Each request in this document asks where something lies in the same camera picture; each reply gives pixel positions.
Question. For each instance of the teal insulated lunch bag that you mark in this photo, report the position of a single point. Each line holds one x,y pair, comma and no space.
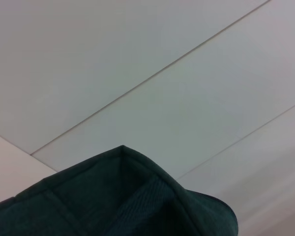
113,201

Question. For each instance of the white table with rounded corner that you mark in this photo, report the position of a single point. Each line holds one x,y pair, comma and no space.
9,167

